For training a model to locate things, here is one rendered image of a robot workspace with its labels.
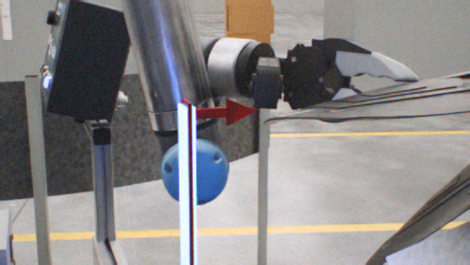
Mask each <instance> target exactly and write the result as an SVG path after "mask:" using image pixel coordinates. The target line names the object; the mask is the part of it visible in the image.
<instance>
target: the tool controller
mask: <svg viewBox="0 0 470 265"><path fill-rule="evenodd" d="M46 23H47V25H50V26H52V28H51V31H50V37H49V41H48V45H47V53H46V56H45V60H44V63H47V66H48V70H49V71H50V75H51V80H50V87H49V89H48V90H46V87H44V82H43V81H42V77H40V91H41V94H42V97H43V99H44V105H45V108H46V111H47V112H48V113H50V114H59V115H63V116H67V117H74V118H75V119H74V121H75V122H79V123H84V122H85V120H87V121H97V122H100V120H107V121H108V124H110V123H111V122H112V120H113V116H114V115H115V111H116V110H117V107H123V108H124V107H126V105H127V103H128V97H127V96H124V95H123V92H121V91H120V90H121V86H122V83H123V74H124V72H125V67H126V66H127V60H128V54H129V48H130V45H131V41H130V38H129V35H128V26H127V23H126V20H125V17H124V13H123V10H122V9H121V8H117V7H114V6H109V5H106V4H104V3H99V2H95V1H92V0H57V3H56V6H55V11H51V10H49V11H48V14H47V19H46ZM53 32H54V33H55V37H54V41H53V44H52V48H51V51H50V58H49V61H48V52H49V47H50V41H51V38H52V33H53Z"/></svg>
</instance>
